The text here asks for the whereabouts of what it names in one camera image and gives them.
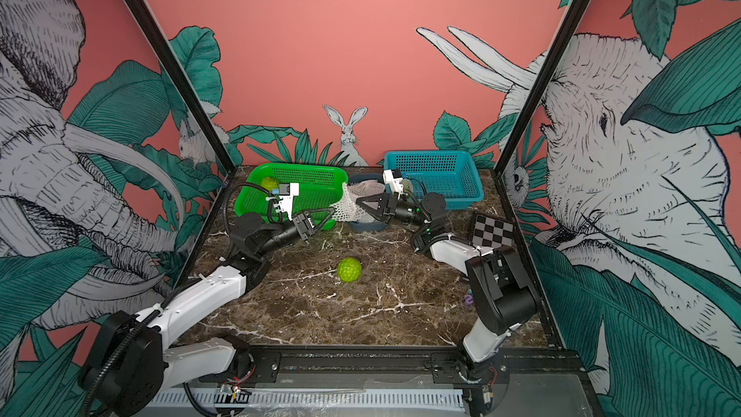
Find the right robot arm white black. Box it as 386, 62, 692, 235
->
356, 192, 540, 363

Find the stack of white foam nets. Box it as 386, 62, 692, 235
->
347, 180, 386, 197

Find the black front mounting rail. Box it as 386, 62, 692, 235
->
201, 346, 587, 387

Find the black left frame post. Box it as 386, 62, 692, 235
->
123, 0, 237, 174

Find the black right frame post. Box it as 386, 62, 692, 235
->
494, 0, 590, 177

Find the dark blue small bin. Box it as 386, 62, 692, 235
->
349, 173, 387, 233

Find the teal plastic basket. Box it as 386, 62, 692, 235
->
384, 151, 484, 210

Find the white slotted cable duct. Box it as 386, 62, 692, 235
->
191, 387, 467, 412

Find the bright green plastic basket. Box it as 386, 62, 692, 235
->
235, 163, 349, 223

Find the green custard apple front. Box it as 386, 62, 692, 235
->
337, 258, 362, 283

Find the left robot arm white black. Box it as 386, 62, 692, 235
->
78, 208, 334, 416

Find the black white checkerboard plate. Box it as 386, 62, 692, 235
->
471, 212, 514, 249

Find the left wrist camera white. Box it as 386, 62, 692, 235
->
266, 183, 300, 223

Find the black frame post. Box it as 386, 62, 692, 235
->
494, 0, 590, 177
123, 0, 237, 174

